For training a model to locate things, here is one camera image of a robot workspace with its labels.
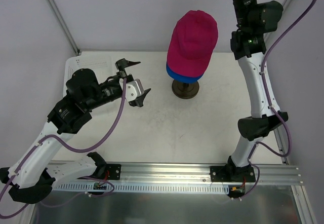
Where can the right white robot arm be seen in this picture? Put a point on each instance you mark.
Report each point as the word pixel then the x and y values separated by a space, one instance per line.
pixel 248 46

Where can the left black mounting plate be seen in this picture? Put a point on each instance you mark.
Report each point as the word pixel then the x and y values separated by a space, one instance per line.
pixel 112 171

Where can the pink cap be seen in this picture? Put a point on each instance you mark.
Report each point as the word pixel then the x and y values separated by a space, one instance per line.
pixel 193 41

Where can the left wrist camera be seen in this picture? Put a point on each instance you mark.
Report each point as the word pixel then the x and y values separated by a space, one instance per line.
pixel 138 88

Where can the white plastic basket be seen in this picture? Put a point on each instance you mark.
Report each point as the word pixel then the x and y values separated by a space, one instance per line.
pixel 101 65

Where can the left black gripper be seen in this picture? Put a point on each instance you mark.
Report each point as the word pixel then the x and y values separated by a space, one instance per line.
pixel 123 75

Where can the black mounting plate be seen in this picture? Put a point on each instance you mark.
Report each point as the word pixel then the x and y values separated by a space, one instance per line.
pixel 112 171
pixel 228 173

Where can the blue cap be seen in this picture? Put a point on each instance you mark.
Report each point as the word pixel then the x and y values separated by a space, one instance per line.
pixel 180 78

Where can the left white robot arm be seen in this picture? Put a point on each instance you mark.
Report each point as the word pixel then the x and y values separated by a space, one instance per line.
pixel 31 179

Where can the white slotted cable duct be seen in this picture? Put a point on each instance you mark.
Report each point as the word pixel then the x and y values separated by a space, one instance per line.
pixel 160 188

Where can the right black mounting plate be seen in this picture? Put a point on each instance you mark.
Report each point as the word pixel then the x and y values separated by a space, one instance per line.
pixel 228 173

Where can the aluminium rail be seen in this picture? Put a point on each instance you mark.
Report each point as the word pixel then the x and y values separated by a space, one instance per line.
pixel 270 174

